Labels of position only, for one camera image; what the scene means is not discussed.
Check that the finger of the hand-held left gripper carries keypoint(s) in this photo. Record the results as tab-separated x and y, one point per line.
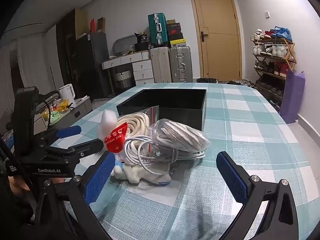
68	131
85	148

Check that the person's left forearm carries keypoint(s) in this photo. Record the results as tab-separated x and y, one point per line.
12	212

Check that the white drawer dresser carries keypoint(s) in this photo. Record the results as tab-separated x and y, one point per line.
142	67

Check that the oval mirror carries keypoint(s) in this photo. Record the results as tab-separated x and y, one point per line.
123	45

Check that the white curtain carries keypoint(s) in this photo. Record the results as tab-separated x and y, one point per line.
27	62

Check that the black shoe box yellow edge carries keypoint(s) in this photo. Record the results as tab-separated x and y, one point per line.
178	43

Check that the silver suitcase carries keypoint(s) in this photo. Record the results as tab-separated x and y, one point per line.
180	62

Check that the red glue packet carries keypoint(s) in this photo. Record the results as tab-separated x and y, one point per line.
116	140

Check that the wooden shoe rack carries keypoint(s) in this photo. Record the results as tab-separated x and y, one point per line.
290	52

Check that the black handbag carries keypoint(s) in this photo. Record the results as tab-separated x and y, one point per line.
141	46

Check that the white and blue plush toy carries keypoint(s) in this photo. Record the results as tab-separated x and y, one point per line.
140	177

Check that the brown shoe box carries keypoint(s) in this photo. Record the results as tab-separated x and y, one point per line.
170	21

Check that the rows of assorted sneakers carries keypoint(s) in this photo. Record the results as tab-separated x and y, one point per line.
275	51

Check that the tan wooden door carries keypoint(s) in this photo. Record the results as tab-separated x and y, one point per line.
217	55

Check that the teal suitcase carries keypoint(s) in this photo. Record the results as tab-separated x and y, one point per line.
157	30

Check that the person's left hand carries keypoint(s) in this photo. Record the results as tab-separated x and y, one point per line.
17	183

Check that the brown cardboard sheet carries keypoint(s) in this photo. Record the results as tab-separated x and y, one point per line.
101	25

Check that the black storage box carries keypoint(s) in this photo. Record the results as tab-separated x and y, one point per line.
175	100

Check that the red narrow box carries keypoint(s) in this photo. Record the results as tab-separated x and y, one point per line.
93	26

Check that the brown wardrobe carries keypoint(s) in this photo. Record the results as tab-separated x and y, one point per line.
66	50

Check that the white electric kettle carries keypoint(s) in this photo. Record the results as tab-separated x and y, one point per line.
66	92

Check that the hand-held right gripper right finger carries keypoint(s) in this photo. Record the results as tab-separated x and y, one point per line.
232	180

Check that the plain black shoe box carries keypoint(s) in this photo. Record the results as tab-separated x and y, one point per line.
173	26

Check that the patterned floor mat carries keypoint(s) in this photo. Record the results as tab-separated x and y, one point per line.
103	99

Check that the dark grey tall cabinet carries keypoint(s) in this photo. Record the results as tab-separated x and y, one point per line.
90	62

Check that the teal checked tablecloth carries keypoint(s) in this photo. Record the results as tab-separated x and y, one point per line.
250	130

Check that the woven laundry basket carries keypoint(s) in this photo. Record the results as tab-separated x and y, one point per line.
122	80

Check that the grey low cabinet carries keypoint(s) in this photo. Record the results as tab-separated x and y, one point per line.
80	107

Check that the black shoe box red print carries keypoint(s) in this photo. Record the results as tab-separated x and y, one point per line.
175	33

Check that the beige suitcase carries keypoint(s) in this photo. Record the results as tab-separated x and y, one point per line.
160	65

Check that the purple fabric bag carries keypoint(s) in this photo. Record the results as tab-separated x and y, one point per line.
291	97

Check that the group of loose dark shoes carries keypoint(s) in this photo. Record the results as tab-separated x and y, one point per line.
240	83

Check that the yellow snack bag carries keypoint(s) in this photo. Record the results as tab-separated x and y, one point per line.
61	105

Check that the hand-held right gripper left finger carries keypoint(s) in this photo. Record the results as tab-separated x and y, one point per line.
100	177

